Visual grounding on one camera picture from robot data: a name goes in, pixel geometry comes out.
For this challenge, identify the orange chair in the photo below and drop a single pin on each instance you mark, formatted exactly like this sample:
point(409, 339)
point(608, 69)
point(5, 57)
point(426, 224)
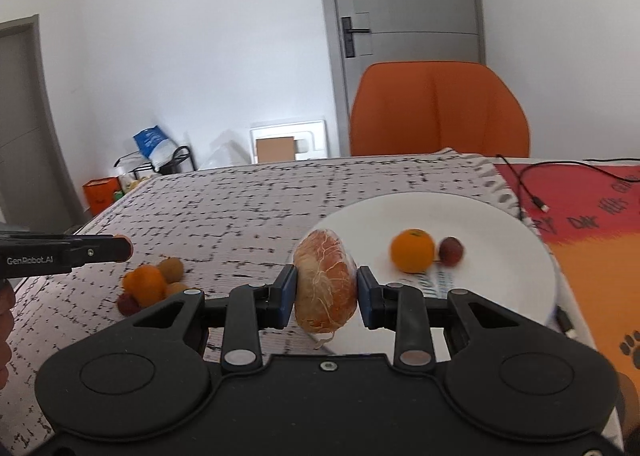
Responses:
point(437, 109)

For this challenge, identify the white foam packaging tray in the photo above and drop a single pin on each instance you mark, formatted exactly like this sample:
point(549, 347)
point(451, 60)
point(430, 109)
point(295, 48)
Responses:
point(287, 139)

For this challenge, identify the brown longan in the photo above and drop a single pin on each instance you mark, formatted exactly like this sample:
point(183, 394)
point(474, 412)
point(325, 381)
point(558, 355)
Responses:
point(176, 289)
point(170, 269)

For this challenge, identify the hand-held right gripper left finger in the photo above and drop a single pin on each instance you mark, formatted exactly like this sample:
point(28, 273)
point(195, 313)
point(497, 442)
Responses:
point(287, 297)

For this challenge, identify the black metal rack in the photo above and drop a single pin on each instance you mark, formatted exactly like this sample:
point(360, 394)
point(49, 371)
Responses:
point(175, 159)

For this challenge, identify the black white patterned tablecloth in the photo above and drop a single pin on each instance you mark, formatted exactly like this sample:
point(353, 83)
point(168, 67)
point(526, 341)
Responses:
point(225, 206)

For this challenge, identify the white plate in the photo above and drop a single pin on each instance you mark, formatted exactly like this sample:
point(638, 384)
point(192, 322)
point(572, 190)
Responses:
point(490, 256)

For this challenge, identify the orange mandarin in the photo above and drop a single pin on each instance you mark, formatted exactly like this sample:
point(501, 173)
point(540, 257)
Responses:
point(412, 250)
point(146, 285)

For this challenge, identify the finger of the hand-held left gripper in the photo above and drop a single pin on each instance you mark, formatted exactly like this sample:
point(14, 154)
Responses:
point(102, 248)

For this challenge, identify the grey side door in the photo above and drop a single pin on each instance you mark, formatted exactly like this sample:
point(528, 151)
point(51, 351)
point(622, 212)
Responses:
point(30, 126)

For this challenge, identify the orange box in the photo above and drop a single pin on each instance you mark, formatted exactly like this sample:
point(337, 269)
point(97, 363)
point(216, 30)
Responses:
point(102, 193)

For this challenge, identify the person's left hand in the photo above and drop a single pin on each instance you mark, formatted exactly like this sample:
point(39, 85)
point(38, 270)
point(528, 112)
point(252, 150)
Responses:
point(5, 336)

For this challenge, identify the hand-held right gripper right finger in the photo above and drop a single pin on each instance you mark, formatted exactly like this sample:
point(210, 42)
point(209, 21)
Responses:
point(367, 297)

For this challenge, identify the peeled orange pomelo segment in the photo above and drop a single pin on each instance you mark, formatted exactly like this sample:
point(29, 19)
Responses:
point(325, 281)

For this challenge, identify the red orange paw print mat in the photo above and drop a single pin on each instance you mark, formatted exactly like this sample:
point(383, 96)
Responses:
point(595, 241)

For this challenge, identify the small red fruit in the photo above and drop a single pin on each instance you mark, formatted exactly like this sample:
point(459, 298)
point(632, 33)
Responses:
point(451, 251)
point(128, 305)

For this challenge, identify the blue white plastic bag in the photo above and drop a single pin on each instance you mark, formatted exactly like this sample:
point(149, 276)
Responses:
point(150, 141)

